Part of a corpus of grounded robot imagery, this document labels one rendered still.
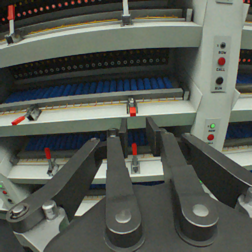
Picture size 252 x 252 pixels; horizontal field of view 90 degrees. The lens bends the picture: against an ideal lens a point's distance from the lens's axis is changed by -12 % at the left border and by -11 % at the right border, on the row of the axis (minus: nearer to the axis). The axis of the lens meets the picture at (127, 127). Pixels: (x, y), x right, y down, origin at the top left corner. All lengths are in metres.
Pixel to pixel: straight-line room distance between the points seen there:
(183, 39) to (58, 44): 0.27
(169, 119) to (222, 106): 0.14
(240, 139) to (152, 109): 0.36
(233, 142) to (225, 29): 0.35
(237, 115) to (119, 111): 0.32
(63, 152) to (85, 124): 0.18
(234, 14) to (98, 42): 0.30
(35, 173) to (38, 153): 0.07
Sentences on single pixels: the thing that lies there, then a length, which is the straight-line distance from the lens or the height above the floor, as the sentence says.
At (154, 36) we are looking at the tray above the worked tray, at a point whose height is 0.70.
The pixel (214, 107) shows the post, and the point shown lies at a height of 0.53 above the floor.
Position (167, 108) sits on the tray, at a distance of 0.37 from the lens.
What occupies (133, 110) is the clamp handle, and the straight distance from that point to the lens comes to 0.30.
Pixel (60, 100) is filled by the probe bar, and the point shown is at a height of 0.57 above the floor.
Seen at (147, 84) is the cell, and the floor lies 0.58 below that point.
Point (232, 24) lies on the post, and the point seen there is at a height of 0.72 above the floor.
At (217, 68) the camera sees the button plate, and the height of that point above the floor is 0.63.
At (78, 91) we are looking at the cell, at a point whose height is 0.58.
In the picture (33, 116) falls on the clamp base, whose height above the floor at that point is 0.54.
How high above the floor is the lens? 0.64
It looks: 24 degrees down
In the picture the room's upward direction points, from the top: 4 degrees counter-clockwise
